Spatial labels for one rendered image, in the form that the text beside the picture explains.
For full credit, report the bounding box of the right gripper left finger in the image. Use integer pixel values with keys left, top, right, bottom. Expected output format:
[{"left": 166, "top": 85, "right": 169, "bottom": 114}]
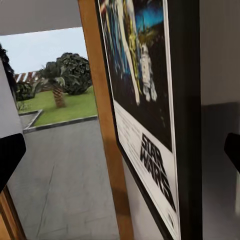
[{"left": 0, "top": 133, "right": 26, "bottom": 193}]

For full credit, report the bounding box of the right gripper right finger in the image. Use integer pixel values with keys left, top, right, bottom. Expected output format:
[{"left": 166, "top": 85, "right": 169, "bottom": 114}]
[{"left": 224, "top": 133, "right": 240, "bottom": 173}]

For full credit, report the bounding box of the poster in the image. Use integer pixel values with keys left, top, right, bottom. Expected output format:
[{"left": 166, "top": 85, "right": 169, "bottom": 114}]
[{"left": 94, "top": 0, "right": 203, "bottom": 240}]

